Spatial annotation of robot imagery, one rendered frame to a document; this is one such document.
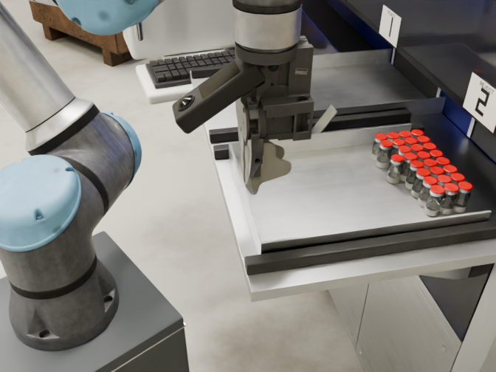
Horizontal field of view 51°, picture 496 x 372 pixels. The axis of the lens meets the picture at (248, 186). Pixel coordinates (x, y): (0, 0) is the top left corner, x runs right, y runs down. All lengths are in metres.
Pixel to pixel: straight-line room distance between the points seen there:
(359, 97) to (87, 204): 0.66
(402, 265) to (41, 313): 0.49
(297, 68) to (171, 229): 1.57
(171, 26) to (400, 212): 0.92
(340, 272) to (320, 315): 1.10
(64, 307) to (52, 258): 0.09
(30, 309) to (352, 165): 0.55
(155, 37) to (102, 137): 0.79
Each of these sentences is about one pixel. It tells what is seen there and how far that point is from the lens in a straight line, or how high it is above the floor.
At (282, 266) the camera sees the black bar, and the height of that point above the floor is 0.89.
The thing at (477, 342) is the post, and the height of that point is 0.65.
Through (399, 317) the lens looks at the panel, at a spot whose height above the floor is 0.44.
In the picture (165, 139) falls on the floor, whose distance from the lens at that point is 2.68.
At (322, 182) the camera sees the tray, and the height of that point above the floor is 0.88.
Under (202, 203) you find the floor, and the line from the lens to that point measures 2.23.
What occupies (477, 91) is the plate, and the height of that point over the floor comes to 1.03.
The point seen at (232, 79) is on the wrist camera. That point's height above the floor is 1.14.
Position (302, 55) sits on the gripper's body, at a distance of 0.60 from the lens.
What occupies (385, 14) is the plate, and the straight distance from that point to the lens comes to 1.16.
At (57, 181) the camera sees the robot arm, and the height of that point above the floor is 1.02.
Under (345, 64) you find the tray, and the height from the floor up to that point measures 0.89.
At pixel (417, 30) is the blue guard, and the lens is 1.04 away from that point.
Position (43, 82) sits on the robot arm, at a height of 1.09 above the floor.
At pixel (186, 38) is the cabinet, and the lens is 1.53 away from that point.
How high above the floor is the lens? 1.39
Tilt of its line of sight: 37 degrees down
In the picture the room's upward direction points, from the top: straight up
